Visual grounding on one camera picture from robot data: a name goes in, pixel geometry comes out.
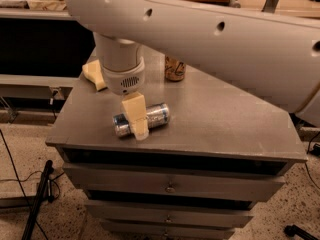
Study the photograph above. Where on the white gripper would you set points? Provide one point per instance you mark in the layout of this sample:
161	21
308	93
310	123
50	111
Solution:
124	81

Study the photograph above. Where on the silver blue redbull can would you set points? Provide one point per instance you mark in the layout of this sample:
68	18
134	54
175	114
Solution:
157	115

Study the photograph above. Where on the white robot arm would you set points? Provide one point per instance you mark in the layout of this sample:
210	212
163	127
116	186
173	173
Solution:
273	57

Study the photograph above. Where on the gold soda can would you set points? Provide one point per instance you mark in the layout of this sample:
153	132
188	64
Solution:
174	69

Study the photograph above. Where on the yellow sponge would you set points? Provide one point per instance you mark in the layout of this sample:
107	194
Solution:
92	72

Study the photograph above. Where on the grey drawer cabinet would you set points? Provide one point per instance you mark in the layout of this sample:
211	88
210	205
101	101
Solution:
222	152

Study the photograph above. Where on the black tripod leg left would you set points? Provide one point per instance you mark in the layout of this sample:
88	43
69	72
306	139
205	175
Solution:
35	207

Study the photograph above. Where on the black tripod foot right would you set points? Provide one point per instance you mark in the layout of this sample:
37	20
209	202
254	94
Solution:
293	230

